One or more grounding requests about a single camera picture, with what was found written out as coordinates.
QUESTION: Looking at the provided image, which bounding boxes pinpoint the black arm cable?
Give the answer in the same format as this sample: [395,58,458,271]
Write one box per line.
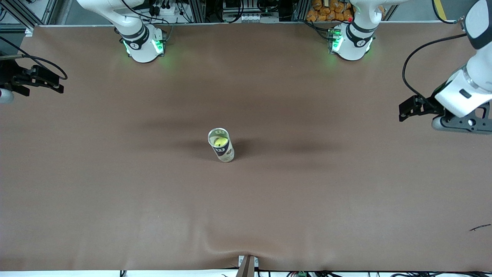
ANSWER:
[0,37,68,80]
[402,0,467,100]

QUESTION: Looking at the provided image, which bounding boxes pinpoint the orange padded objects pile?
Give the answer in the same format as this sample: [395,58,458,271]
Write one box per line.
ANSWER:
[306,0,353,22]

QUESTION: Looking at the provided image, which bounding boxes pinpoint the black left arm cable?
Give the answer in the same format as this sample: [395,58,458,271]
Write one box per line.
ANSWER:
[402,0,467,100]

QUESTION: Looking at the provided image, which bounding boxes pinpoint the aluminium frame profile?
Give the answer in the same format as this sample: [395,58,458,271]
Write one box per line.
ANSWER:
[0,0,36,37]
[188,0,206,23]
[293,0,310,22]

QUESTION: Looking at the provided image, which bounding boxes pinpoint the clear Wilson tennis ball can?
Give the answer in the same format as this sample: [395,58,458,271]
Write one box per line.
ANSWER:
[208,128,235,163]

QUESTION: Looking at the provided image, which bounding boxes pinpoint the camera support post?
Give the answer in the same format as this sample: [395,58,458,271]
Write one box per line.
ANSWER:
[236,255,259,277]

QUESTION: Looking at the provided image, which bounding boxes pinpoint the white socket box black plugs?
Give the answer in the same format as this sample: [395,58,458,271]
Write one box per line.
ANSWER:
[148,0,181,17]

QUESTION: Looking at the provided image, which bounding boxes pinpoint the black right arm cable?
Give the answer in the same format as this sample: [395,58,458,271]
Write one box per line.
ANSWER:
[0,37,68,80]

